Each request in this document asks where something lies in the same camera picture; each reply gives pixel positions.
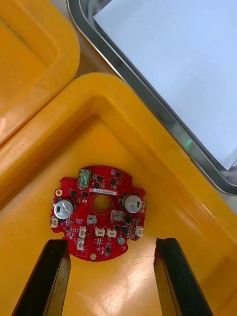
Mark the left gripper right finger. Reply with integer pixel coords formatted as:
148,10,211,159
154,237,214,316

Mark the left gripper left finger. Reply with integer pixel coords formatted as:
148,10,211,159
11,238,72,316

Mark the round red circuit board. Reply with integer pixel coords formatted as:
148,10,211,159
50,165,147,262

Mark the yellow-orange plastic bin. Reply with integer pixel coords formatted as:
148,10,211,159
0,72,237,316
0,0,81,146

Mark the steel tray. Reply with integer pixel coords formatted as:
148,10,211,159
66,0,237,196

